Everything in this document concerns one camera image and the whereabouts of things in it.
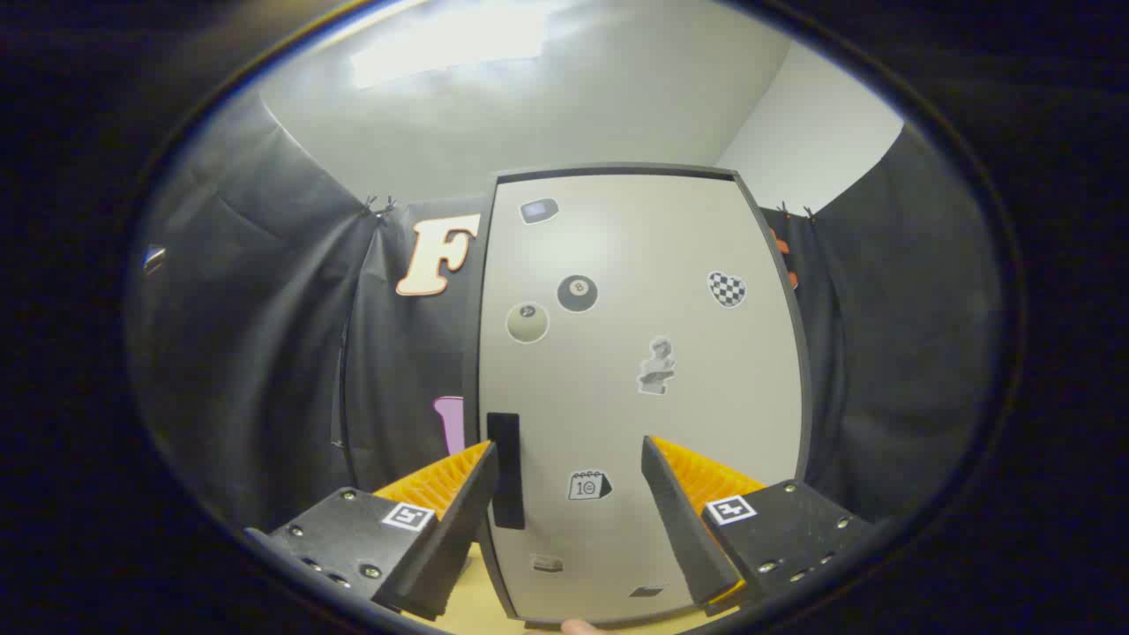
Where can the black backdrop cloth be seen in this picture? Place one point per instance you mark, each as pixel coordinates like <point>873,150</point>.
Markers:
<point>265,353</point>

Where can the grey cabinet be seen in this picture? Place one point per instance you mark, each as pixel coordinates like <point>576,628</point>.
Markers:
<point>617,168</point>

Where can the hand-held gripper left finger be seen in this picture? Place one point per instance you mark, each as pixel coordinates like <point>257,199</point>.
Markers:
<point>459,520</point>

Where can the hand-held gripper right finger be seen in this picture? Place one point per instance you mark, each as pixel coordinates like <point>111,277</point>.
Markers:
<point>679,520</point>

